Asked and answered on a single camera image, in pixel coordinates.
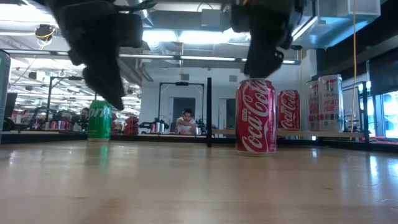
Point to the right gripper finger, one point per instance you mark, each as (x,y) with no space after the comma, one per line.
(279,58)
(259,62)

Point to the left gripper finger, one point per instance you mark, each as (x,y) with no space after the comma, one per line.
(110,84)
(84,65)

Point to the green Sprite can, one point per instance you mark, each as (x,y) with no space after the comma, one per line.
(99,124)

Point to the red Coca-Cola can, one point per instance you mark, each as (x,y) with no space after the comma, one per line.
(255,124)
(289,112)

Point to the black background robot arm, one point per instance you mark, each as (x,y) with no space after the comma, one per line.
(154,125)

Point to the person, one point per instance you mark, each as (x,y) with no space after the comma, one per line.
(186,123)
(84,113)

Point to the red box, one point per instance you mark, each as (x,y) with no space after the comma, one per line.
(132,124)

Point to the long ceiling light bar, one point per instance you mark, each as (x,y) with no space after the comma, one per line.
(205,58)

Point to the grey ceiling air unit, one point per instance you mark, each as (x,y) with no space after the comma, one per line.
(211,17)

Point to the black background monitor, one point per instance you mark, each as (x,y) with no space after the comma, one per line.
(11,109)

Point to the black robot station frame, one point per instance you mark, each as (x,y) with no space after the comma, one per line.
(73,78)
(182,83)

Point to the silver ventilation duct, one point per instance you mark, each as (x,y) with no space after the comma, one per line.
(130,70)

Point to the black aluminium rig frame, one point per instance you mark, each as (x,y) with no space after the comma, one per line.
(46,138)

